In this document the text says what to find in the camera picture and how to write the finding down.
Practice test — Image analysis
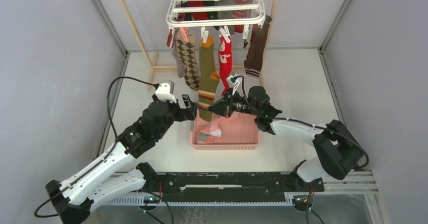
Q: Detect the pink plastic basket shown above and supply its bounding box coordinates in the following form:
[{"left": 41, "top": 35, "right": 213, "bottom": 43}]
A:
[{"left": 190, "top": 112, "right": 259, "bottom": 150}]

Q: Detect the red bear sock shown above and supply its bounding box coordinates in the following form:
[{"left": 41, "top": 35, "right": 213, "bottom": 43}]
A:
[{"left": 218, "top": 36, "right": 233, "bottom": 96}]

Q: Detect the wooden hanger stand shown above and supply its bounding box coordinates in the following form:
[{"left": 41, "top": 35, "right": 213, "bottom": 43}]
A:
[{"left": 110, "top": 0, "right": 284, "bottom": 92}]

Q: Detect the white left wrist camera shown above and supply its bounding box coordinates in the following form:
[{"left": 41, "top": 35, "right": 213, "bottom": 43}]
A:
[{"left": 155, "top": 80, "right": 177, "bottom": 103}]

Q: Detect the grey ribbed sock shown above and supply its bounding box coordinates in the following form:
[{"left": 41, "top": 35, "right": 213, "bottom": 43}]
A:
[{"left": 172, "top": 39, "right": 185, "bottom": 78}]

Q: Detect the white plastic clip hanger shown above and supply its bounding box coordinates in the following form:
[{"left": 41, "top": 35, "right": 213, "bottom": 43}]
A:
[{"left": 166, "top": 0, "right": 266, "bottom": 39}]

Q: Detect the red white patterned sock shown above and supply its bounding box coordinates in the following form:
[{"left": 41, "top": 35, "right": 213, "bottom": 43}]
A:
[{"left": 232, "top": 0, "right": 252, "bottom": 33}]

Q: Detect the brown argyle sock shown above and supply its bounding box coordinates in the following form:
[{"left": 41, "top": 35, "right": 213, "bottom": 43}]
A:
[{"left": 175, "top": 32, "right": 200, "bottom": 91}]

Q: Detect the black left camera cable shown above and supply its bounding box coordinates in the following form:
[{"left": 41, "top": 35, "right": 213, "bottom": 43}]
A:
[{"left": 33, "top": 76, "right": 161, "bottom": 218}]

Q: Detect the black camera cable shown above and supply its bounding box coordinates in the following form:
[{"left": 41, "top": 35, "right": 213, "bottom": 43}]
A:
[
  {"left": 231, "top": 75, "right": 370, "bottom": 170},
  {"left": 33, "top": 76, "right": 161, "bottom": 218}
]

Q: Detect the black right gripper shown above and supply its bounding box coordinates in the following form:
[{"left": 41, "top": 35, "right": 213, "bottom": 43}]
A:
[{"left": 207, "top": 87, "right": 260, "bottom": 118}]

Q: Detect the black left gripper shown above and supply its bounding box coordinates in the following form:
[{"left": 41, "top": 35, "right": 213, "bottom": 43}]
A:
[{"left": 152, "top": 94, "right": 198, "bottom": 141}]

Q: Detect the black right camera cable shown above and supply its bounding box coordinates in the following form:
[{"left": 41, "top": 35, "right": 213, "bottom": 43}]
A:
[{"left": 231, "top": 75, "right": 370, "bottom": 170}]

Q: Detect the pink patterned sock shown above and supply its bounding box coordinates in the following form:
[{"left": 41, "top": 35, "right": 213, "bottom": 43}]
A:
[{"left": 196, "top": 116, "right": 222, "bottom": 144}]

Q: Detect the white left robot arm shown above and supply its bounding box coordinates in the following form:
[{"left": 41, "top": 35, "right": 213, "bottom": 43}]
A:
[{"left": 45, "top": 94, "right": 198, "bottom": 223}]

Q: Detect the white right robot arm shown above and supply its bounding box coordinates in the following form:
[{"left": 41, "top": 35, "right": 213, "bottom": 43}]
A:
[{"left": 207, "top": 86, "right": 367, "bottom": 192}]

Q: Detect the dark brown sock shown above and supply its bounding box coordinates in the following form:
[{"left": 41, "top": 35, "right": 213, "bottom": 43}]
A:
[{"left": 244, "top": 15, "right": 272, "bottom": 78}]

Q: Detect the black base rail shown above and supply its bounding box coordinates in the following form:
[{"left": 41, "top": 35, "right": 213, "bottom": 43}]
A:
[{"left": 136, "top": 162, "right": 325, "bottom": 203}]

